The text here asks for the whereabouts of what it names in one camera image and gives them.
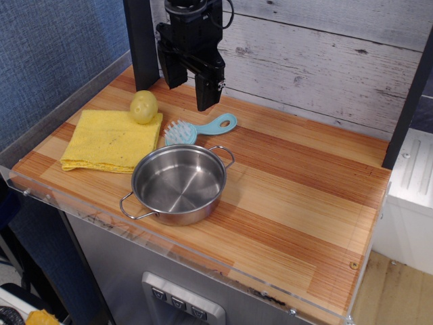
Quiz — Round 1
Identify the yellow folded cloth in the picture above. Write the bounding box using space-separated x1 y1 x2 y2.
60 110 163 173

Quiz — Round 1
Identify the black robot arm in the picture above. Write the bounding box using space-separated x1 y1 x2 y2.
156 1 225 112

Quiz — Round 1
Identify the clear acrylic table guard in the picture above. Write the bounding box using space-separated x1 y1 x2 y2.
1 156 390 324

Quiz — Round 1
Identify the yellow object bottom left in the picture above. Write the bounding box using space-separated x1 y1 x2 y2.
25 309 60 325

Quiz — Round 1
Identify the white appliance right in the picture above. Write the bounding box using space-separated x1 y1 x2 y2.
372 129 432 274

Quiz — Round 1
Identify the silver button control panel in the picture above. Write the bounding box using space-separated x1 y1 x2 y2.
141 272 226 324

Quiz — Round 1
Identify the stainless steel cabinet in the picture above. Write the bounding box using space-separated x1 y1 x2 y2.
67 213 305 324

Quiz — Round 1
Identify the light blue brush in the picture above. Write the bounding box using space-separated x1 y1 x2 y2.
164 113 237 146

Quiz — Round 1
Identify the stainless steel pot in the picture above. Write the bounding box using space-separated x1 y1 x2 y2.
119 144 235 226

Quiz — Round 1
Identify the black vertical post right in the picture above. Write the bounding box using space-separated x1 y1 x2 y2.
382 0 433 170

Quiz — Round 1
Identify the yellow toy potato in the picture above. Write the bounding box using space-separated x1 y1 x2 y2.
130 90 158 125

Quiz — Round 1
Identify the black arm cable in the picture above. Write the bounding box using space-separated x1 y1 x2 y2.
212 0 235 30

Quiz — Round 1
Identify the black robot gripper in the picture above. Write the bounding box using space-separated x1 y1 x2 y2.
156 6 225 112

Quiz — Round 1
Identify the black vertical post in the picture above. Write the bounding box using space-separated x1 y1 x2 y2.
382 0 433 170
123 0 160 91

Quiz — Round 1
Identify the grey metal side rail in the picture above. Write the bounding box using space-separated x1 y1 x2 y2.
1 52 132 168

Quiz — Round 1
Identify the black vertical post left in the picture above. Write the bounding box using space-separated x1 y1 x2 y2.
123 0 160 91

